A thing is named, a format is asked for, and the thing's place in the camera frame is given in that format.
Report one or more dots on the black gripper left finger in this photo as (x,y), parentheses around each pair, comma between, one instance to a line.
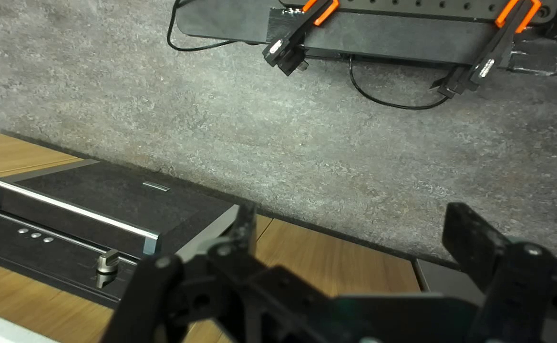
(165,298)

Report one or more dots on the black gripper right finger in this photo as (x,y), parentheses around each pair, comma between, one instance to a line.
(527,287)

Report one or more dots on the black orange bar clamp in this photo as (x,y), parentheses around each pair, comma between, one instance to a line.
(482,64)
(285,48)

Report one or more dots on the small silver knob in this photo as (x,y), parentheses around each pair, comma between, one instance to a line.
(108,262)

